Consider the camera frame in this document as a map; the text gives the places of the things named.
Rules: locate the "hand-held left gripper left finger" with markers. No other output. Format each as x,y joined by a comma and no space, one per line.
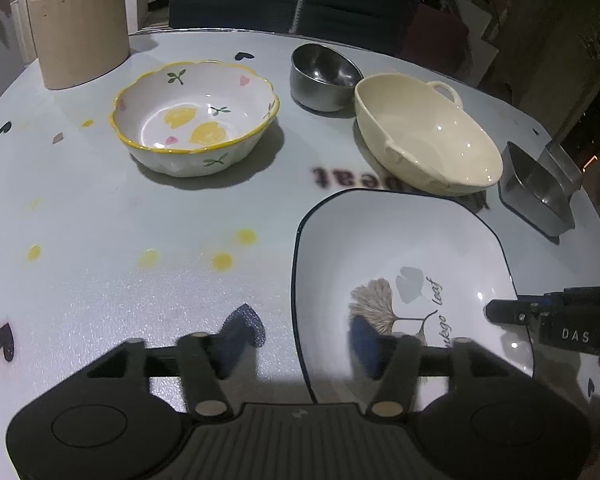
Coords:
200,370

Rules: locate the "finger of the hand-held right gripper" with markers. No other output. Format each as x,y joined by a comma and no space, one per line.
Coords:
512,312

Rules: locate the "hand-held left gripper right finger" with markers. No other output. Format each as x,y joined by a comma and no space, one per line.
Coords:
362,350

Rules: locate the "white square plate black rim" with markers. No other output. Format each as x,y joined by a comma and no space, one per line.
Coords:
380,255

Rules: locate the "large rectangular steel container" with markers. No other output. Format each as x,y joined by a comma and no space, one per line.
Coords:
535,190

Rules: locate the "small rectangular steel container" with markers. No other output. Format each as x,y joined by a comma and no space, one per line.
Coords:
565,165

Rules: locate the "yellow rimmed floral bowl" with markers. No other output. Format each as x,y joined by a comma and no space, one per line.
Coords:
180,105

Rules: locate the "round steel bowl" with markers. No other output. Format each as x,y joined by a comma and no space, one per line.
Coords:
320,67

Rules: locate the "maroon chair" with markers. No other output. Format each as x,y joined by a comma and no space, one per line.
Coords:
435,40

